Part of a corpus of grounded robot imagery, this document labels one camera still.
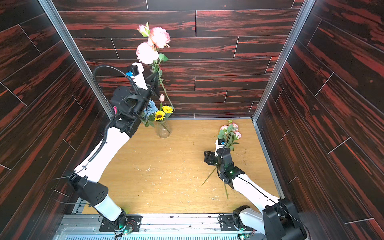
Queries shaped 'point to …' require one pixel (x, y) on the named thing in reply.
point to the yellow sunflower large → (159, 115)
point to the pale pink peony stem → (230, 135)
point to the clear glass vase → (164, 130)
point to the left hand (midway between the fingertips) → (158, 72)
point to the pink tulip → (161, 97)
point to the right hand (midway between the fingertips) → (212, 151)
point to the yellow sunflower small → (167, 109)
